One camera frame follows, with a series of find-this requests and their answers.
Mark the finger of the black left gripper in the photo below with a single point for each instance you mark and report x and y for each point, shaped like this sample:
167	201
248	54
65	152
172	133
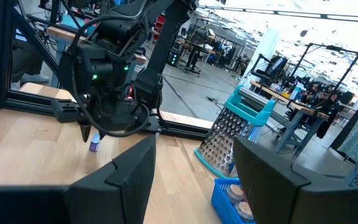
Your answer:
102	134
85	132

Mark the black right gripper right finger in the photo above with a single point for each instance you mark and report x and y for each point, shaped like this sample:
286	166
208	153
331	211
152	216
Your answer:
269	193

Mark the purple dropper bottle white cap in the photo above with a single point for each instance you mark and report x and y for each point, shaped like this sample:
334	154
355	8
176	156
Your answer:
94	145

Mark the person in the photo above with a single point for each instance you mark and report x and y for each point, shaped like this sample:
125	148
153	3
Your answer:
26	59

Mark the red tool cabinet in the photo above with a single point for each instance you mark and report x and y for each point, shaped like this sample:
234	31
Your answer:
159	25

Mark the wooden workbench grey legs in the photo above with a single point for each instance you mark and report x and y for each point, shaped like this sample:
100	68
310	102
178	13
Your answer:
291	105

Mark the black monitor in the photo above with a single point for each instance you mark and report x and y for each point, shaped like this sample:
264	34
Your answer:
275	67

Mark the black overhead rig frame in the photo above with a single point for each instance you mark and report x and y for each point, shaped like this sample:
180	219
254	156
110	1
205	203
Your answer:
331	47

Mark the blue plastic bin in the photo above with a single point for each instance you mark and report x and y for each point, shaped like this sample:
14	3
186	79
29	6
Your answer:
221	199

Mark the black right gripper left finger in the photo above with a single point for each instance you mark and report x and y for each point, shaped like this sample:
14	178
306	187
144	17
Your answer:
126	193

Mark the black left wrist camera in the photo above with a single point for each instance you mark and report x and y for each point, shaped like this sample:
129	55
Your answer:
85	68

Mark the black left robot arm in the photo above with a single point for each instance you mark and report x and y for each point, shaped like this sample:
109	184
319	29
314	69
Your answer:
160	56

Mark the black standing desk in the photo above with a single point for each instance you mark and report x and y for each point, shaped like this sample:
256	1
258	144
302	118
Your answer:
194	59

